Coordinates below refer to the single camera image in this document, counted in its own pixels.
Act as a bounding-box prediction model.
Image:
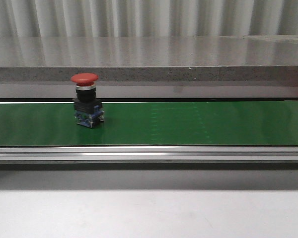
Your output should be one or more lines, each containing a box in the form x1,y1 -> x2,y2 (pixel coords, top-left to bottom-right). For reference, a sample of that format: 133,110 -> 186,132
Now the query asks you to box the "red push button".
71,73 -> 104,128

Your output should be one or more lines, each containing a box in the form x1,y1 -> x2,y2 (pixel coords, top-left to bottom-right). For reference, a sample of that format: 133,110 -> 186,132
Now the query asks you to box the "grey speckled stone counter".
0,35 -> 298,99

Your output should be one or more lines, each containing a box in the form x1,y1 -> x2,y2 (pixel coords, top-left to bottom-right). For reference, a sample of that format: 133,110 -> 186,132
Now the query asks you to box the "green conveyor belt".
0,101 -> 298,146

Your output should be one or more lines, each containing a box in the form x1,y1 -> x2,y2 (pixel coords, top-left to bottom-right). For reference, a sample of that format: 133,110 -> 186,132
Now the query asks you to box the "white pleated curtain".
0,0 -> 298,37

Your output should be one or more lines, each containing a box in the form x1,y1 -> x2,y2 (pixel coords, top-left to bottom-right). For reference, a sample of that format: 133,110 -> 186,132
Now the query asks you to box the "aluminium conveyor side rail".
0,145 -> 298,164

